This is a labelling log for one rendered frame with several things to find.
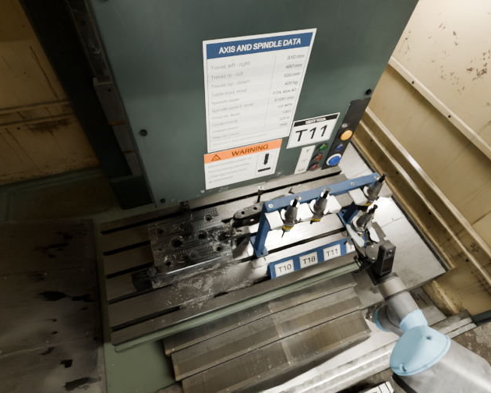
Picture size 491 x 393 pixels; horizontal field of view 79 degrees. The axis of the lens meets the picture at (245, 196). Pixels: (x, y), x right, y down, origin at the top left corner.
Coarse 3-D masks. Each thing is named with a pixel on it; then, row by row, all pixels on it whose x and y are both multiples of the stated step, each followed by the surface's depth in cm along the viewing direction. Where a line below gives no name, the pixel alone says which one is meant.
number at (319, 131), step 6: (312, 126) 57; (318, 126) 58; (324, 126) 58; (330, 126) 59; (312, 132) 58; (318, 132) 59; (324, 132) 60; (306, 138) 60; (312, 138) 60; (318, 138) 61
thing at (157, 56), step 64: (128, 0) 31; (192, 0) 33; (256, 0) 35; (320, 0) 38; (384, 0) 41; (128, 64) 36; (192, 64) 39; (320, 64) 46; (384, 64) 51; (128, 128) 45; (192, 128) 47; (192, 192) 61
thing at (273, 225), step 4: (272, 212) 100; (276, 212) 100; (264, 216) 100; (268, 216) 99; (272, 216) 99; (276, 216) 99; (280, 216) 100; (268, 220) 98; (272, 220) 98; (276, 220) 99; (280, 220) 99; (268, 224) 98; (272, 224) 98; (276, 224) 98; (280, 224) 98; (284, 224) 98; (272, 228) 97; (276, 228) 97; (280, 228) 97
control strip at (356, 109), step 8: (352, 104) 56; (360, 104) 57; (352, 112) 58; (360, 112) 59; (344, 120) 59; (352, 120) 60; (344, 128) 61; (352, 128) 62; (336, 136) 63; (320, 144) 63; (336, 144) 65; (344, 144) 66; (336, 152) 67; (328, 160) 69
